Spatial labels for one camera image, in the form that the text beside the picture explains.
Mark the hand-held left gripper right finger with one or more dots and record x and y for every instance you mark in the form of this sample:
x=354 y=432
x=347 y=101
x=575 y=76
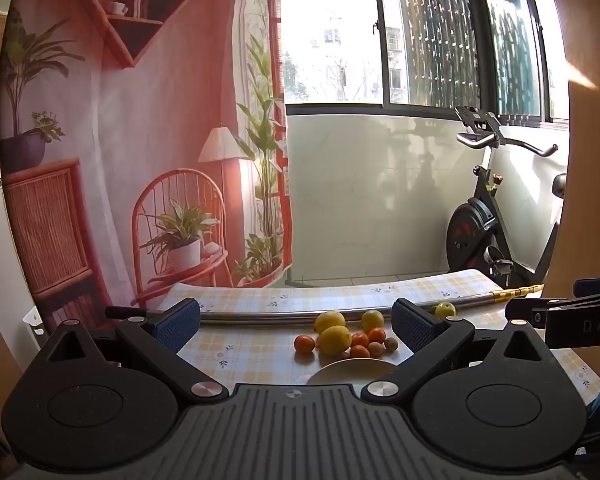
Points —
x=415 y=325

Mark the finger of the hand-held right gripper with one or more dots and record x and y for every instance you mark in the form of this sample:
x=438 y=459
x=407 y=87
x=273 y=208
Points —
x=527 y=310
x=597 y=290

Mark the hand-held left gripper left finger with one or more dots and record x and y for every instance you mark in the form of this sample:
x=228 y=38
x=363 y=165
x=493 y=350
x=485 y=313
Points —
x=177 y=325

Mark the green apple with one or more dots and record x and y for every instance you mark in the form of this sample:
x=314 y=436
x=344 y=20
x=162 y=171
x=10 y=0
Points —
x=445 y=309

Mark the orange tangerine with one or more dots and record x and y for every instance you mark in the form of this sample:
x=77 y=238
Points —
x=304 y=344
x=359 y=337
x=360 y=352
x=377 y=334

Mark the cream round plate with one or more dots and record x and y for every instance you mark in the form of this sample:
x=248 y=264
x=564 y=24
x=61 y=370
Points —
x=350 y=372

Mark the yellow lemon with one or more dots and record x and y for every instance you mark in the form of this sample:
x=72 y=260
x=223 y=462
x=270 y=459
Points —
x=335 y=340
x=330 y=320

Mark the yellow-green apple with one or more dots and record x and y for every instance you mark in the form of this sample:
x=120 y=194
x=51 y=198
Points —
x=372 y=319

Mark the steel pole with brass end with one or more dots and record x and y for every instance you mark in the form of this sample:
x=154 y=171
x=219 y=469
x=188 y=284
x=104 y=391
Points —
x=470 y=301

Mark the plaid floral tablecloth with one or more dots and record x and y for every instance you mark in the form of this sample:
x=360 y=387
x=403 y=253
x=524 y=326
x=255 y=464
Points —
x=240 y=345

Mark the black exercise bike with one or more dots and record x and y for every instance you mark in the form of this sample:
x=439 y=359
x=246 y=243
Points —
x=467 y=240

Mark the wooden door panel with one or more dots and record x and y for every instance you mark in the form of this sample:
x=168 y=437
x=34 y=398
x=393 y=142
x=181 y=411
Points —
x=595 y=160

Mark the sliding glass window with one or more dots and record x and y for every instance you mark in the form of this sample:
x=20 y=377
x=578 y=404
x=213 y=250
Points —
x=430 y=35

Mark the white plastic bracket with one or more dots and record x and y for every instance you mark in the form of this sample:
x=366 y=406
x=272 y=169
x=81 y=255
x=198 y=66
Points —
x=33 y=323

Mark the printed room scene wall tapestry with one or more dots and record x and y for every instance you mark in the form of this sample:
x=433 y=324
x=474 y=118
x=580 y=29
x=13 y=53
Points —
x=155 y=110

